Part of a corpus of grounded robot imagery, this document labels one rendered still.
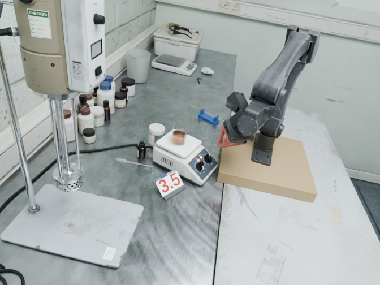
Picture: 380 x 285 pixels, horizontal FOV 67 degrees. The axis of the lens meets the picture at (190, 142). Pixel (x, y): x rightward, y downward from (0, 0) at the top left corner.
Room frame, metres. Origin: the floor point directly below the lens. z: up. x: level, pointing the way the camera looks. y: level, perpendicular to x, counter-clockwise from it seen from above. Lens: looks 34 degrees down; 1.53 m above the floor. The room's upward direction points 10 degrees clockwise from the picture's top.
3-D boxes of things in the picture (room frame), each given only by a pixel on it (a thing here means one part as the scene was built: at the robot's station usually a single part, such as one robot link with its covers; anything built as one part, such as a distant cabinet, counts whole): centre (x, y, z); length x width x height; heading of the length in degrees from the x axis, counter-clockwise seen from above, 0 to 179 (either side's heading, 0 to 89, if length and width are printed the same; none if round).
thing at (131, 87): (1.27, 0.34, 0.94); 0.07 x 0.07 x 0.07
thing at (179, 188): (0.67, 0.04, 0.92); 0.09 x 0.06 x 0.04; 142
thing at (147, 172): (0.72, 0.12, 0.91); 0.06 x 0.06 x 0.02
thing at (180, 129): (0.80, 0.04, 1.02); 0.06 x 0.05 x 0.08; 160
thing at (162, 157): (0.80, 0.01, 0.94); 0.22 x 0.13 x 0.08; 65
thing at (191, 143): (0.81, 0.04, 0.98); 0.12 x 0.12 x 0.01; 65
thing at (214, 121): (1.16, -0.06, 0.92); 0.10 x 0.03 x 0.04; 57
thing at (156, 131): (0.89, 0.13, 0.94); 0.06 x 0.06 x 0.08
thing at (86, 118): (0.89, 0.40, 0.95); 0.06 x 0.06 x 0.10
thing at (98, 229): (0.48, 0.25, 0.91); 0.30 x 0.20 x 0.01; 86
